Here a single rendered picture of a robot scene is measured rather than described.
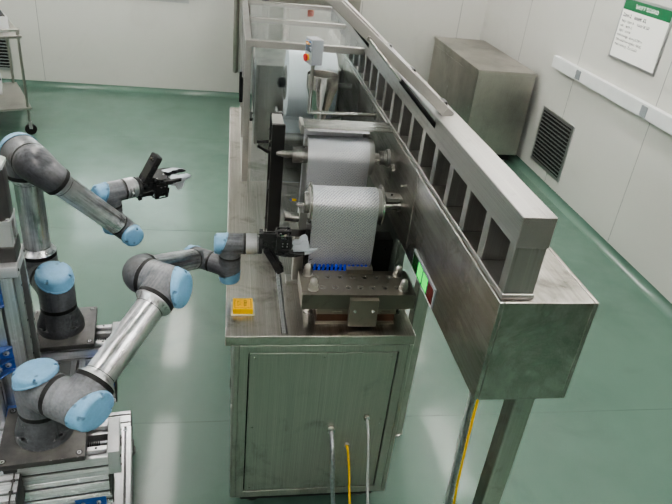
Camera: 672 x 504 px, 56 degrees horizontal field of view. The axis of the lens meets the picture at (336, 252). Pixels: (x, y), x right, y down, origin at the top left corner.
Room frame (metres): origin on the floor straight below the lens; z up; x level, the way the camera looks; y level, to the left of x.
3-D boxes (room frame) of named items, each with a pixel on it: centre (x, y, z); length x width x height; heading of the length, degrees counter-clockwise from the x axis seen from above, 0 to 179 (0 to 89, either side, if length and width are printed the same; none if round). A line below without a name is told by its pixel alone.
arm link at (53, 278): (1.73, 0.92, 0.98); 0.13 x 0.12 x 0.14; 45
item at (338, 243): (2.00, -0.02, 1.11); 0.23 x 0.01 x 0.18; 101
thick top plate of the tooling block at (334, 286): (1.89, -0.08, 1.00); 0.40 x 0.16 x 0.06; 101
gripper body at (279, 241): (1.95, 0.22, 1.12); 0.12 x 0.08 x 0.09; 101
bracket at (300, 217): (2.06, 0.16, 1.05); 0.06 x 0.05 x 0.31; 101
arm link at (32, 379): (1.25, 0.75, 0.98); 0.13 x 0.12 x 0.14; 70
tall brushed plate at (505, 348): (2.76, -0.20, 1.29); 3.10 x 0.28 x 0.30; 11
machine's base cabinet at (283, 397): (2.97, 0.24, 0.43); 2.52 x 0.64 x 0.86; 11
